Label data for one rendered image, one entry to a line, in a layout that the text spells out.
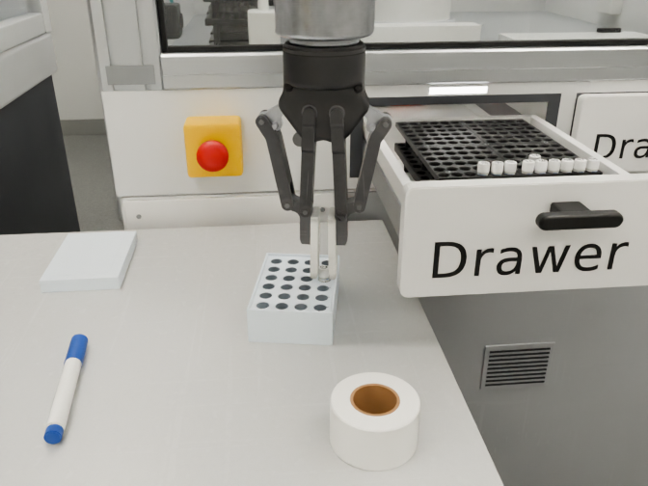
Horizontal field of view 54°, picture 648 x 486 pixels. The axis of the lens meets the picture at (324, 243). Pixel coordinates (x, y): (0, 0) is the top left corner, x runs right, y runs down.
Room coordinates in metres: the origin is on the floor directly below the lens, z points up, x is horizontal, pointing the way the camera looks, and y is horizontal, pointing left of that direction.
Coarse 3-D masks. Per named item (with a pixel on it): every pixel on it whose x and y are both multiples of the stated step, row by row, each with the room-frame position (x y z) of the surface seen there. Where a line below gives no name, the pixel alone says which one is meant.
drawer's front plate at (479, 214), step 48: (432, 192) 0.52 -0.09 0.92; (480, 192) 0.52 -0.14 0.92; (528, 192) 0.52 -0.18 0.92; (576, 192) 0.53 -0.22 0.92; (624, 192) 0.53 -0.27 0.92; (432, 240) 0.52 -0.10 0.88; (480, 240) 0.52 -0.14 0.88; (528, 240) 0.52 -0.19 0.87; (576, 240) 0.53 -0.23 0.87; (624, 240) 0.53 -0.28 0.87; (432, 288) 0.52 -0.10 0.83; (480, 288) 0.52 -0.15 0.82; (528, 288) 0.53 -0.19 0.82; (576, 288) 0.53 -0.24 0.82
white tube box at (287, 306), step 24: (264, 264) 0.62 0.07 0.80; (288, 264) 0.63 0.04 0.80; (264, 288) 0.58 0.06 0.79; (288, 288) 0.58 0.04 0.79; (312, 288) 0.57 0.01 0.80; (336, 288) 0.57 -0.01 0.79; (264, 312) 0.52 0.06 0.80; (288, 312) 0.52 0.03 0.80; (312, 312) 0.52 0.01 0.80; (336, 312) 0.58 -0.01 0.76; (264, 336) 0.52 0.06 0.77; (288, 336) 0.52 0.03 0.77; (312, 336) 0.52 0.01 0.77
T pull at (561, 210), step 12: (552, 204) 0.52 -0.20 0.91; (564, 204) 0.52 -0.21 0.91; (576, 204) 0.52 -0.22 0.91; (540, 216) 0.49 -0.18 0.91; (552, 216) 0.49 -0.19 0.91; (564, 216) 0.49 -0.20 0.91; (576, 216) 0.49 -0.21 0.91; (588, 216) 0.49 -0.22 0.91; (600, 216) 0.49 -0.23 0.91; (612, 216) 0.49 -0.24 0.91; (540, 228) 0.49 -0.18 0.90; (552, 228) 0.49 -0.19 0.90; (564, 228) 0.49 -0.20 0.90; (576, 228) 0.49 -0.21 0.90; (588, 228) 0.49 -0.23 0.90; (600, 228) 0.49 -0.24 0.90
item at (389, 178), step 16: (544, 128) 0.84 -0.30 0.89; (384, 144) 0.76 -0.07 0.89; (560, 144) 0.79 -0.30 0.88; (576, 144) 0.76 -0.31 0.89; (384, 160) 0.71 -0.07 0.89; (400, 160) 0.87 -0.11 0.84; (384, 176) 0.69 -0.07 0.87; (400, 176) 0.64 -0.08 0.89; (384, 192) 0.69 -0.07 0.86; (400, 192) 0.62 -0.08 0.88; (400, 208) 0.60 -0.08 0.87
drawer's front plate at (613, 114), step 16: (592, 96) 0.86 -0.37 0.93; (608, 96) 0.87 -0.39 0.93; (624, 96) 0.87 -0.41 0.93; (640, 96) 0.87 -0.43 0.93; (576, 112) 0.88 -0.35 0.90; (592, 112) 0.86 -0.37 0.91; (608, 112) 0.87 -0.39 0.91; (624, 112) 0.87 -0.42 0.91; (640, 112) 0.87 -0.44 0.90; (576, 128) 0.87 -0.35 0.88; (592, 128) 0.86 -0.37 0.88; (608, 128) 0.87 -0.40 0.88; (624, 128) 0.87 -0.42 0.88; (640, 128) 0.87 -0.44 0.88; (592, 144) 0.87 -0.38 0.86; (608, 144) 0.87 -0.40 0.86; (640, 144) 0.87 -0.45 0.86; (608, 160) 0.87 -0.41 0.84; (624, 160) 0.87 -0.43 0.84; (640, 160) 0.87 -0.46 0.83
